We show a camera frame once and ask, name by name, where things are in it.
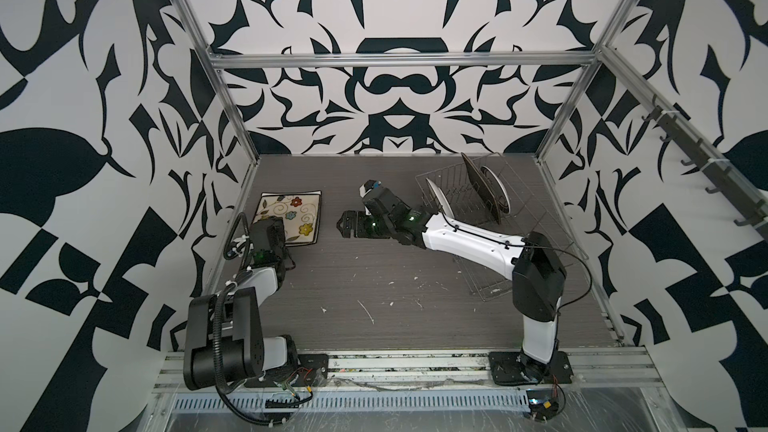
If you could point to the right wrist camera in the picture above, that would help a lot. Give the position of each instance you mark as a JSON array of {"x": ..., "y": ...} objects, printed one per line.
[{"x": 369, "y": 186}]

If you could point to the round white plate in rack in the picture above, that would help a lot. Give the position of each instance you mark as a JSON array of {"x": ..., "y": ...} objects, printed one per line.
[{"x": 442, "y": 202}]

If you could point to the wire metal dish rack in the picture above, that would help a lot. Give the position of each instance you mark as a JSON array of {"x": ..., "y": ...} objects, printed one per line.
[{"x": 526, "y": 206}]

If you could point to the black plate orange rim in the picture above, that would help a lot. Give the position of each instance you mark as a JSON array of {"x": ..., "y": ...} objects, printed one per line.
[{"x": 481, "y": 187}]

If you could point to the square floral plate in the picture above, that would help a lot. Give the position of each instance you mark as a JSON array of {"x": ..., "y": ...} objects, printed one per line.
[{"x": 300, "y": 213}]

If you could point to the round white plate green rim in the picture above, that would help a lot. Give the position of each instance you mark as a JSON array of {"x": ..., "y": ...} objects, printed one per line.
[{"x": 498, "y": 189}]

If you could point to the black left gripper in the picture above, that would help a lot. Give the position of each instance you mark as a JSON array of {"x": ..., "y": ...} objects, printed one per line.
[{"x": 278, "y": 227}]

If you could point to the aluminium cage frame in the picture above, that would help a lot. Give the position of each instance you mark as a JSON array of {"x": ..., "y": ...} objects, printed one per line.
[{"x": 328, "y": 93}]

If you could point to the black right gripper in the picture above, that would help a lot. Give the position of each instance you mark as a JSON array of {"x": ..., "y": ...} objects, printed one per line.
[{"x": 360, "y": 217}]

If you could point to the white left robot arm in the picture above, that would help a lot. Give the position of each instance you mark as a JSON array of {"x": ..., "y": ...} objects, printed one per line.
[{"x": 225, "y": 346}]

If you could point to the white cable duct strip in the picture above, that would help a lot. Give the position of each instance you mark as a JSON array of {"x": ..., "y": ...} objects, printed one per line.
[{"x": 362, "y": 401}]

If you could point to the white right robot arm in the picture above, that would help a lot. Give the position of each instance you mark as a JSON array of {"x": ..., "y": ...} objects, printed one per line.
[{"x": 529, "y": 262}]

